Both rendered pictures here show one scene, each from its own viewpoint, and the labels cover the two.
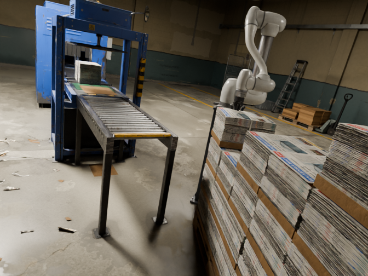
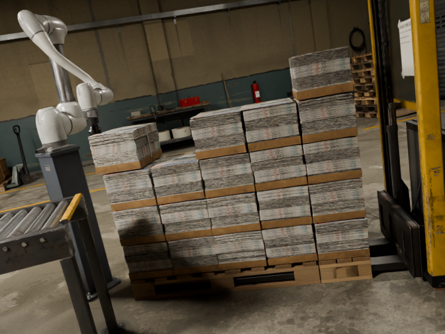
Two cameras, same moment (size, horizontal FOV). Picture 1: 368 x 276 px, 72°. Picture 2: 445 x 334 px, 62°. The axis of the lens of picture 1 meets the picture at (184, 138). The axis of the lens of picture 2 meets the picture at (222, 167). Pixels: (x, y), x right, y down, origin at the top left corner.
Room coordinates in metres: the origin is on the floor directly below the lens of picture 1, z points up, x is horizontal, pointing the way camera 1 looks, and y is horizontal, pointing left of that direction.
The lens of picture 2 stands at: (0.47, 1.54, 1.22)
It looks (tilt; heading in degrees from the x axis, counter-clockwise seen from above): 12 degrees down; 291
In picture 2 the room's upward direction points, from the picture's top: 10 degrees counter-clockwise
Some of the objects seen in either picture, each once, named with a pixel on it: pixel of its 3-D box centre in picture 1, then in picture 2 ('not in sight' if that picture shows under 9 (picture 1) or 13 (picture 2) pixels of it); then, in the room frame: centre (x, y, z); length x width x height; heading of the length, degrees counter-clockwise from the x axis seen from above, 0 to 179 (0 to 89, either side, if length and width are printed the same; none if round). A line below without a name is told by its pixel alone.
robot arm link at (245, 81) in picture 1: (246, 79); (87, 95); (2.02, -0.39, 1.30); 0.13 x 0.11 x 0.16; 91
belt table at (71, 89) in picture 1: (95, 93); not in sight; (3.12, 1.20, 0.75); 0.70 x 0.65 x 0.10; 33
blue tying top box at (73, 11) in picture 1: (100, 16); not in sight; (3.12, 1.19, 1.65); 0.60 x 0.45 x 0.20; 123
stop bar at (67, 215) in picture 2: (143, 134); (72, 207); (1.71, 0.29, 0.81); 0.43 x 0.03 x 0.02; 123
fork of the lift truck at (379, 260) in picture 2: not in sight; (312, 270); (0.82, -0.51, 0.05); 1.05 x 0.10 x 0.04; 12
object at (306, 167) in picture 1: (327, 168); (267, 103); (0.97, -0.60, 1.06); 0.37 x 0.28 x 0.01; 103
